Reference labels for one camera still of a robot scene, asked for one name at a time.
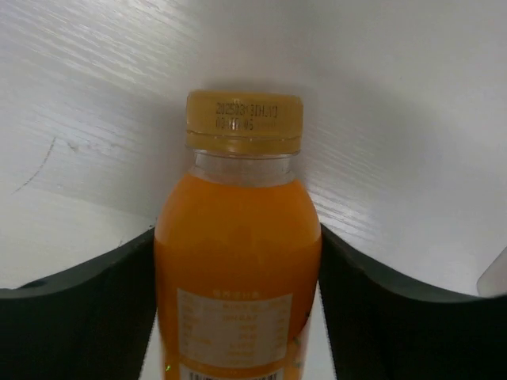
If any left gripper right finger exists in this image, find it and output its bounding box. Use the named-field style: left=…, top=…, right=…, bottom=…
left=319, top=227, right=506, bottom=379

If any translucent white bin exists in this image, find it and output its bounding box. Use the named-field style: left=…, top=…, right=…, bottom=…
left=476, top=248, right=507, bottom=298

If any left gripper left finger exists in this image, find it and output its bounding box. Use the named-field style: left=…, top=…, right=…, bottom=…
left=1, top=230, right=156, bottom=379

